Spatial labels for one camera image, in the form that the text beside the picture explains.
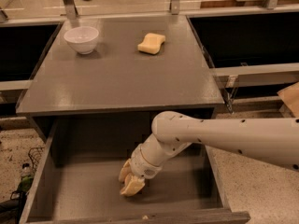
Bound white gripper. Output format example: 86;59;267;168
119;146;162;197

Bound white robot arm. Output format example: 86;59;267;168
119;111;299;197

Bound open grey top drawer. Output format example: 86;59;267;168
21;113;250;224

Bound grey cabinet with counter top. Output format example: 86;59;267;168
17;15;223;138

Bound green plastic bottle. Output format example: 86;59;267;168
17;163;34;192

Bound yellow sponge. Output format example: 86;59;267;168
137;33;165;55

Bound white ceramic bowl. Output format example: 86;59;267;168
64;26;99;54

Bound brown cardboard piece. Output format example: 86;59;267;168
278;82;299;118

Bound black wire basket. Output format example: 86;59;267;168
28;147;44;172

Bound metal post left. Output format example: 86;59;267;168
63;0;78;20

